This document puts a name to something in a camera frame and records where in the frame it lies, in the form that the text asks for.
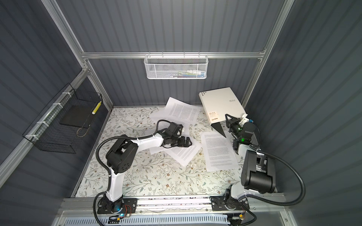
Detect black pad in basket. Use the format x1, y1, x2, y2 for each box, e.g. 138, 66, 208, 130
59, 105, 95, 129

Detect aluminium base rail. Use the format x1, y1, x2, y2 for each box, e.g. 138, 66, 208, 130
52, 195, 297, 226

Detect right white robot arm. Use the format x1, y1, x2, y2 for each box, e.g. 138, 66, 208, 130
210, 114, 276, 211

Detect printed paper sheet back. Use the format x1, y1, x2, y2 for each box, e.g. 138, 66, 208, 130
164, 97, 201, 124

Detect black white file folder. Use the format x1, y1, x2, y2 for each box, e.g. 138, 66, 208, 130
199, 87, 248, 136

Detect right black cable conduit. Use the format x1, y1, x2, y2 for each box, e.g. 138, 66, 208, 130
243, 121, 306, 206

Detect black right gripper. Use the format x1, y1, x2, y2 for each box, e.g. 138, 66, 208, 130
226, 114, 243, 142

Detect printed paper sheet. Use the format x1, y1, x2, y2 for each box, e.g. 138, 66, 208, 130
149, 124, 201, 167
164, 97, 201, 124
201, 132, 239, 172

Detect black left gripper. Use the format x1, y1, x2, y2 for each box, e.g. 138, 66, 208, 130
171, 137, 193, 148

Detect white wire basket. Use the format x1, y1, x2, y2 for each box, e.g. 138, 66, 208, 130
144, 56, 209, 80

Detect black wire basket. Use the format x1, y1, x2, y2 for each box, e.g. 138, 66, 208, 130
23, 85, 103, 154

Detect aluminium frame post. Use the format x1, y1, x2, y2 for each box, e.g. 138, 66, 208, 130
42, 0, 114, 111

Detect black cable conduit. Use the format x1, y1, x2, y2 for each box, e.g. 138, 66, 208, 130
243, 121, 306, 206
92, 119, 172, 226

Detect yellow marker in basket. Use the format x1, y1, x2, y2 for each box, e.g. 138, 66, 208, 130
91, 101, 102, 115

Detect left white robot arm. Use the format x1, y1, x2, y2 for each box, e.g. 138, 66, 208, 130
93, 119, 192, 217

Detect markers in white basket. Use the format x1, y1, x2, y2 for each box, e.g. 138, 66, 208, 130
167, 70, 206, 79

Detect left black cable conduit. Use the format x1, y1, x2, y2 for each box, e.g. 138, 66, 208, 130
92, 119, 172, 226

